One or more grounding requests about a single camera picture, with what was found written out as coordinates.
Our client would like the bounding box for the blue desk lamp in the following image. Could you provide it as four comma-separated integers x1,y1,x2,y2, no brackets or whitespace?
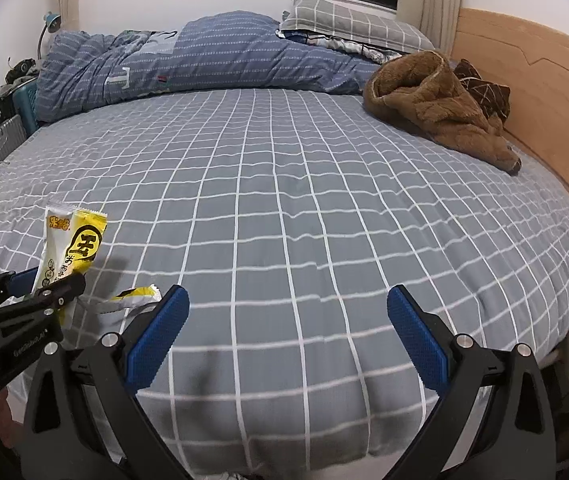
37,11,62,61

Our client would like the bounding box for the brown fleece garment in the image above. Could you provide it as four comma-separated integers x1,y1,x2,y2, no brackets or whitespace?
363,50,522,175

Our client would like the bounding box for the blue striped duvet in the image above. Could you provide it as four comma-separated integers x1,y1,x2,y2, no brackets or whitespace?
34,10,390,123

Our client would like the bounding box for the grey checked pillow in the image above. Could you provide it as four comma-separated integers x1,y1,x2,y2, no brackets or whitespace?
279,0,435,53

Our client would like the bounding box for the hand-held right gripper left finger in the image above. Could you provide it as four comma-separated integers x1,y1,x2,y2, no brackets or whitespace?
24,284,190,480

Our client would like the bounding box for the dark brown patterned cushion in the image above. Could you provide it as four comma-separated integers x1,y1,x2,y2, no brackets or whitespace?
453,59,511,123

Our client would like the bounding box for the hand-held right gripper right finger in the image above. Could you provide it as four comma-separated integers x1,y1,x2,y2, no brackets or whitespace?
387,285,562,480

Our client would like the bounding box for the white yellow wrapper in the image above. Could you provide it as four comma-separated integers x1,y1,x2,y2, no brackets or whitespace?
77,285,161,315

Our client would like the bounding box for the teal suitcase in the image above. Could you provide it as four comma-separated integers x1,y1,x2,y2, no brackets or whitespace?
13,82,40,136

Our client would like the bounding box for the wooden headboard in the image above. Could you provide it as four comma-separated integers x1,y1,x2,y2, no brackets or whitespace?
449,8,569,241

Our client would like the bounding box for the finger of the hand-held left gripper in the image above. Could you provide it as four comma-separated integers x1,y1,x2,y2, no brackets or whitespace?
0,267,41,311
0,273,86,333

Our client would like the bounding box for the yellow snack wrapper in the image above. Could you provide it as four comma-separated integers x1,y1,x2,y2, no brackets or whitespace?
32,201,108,326

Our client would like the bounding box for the blue white patterned pillow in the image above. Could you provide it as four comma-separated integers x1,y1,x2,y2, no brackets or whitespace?
279,30,390,66

